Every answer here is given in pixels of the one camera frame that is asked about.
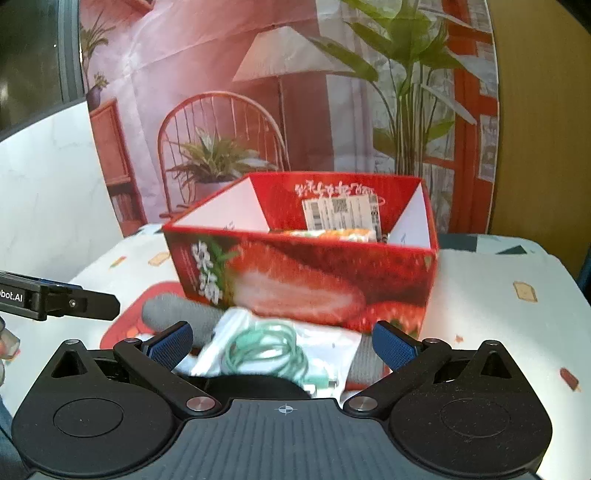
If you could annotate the red strawberry cardboard box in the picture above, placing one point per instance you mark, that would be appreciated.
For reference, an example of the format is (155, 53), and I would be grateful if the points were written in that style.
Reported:
(228, 251)

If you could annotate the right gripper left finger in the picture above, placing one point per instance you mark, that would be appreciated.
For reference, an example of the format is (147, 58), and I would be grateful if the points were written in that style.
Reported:
(150, 364)

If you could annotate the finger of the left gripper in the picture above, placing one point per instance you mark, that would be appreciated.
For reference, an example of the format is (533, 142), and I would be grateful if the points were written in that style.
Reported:
(64, 299)

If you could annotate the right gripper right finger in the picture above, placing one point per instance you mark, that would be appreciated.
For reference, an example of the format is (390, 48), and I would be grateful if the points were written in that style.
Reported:
(412, 362)

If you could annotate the person's left hand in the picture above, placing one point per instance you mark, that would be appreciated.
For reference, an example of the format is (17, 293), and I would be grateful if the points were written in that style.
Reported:
(9, 348)

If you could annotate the orange snack packet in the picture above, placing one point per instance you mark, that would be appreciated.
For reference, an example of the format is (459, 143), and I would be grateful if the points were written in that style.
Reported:
(351, 235)

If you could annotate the printed room backdrop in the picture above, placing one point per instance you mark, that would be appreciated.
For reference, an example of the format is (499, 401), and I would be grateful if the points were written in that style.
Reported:
(186, 96)

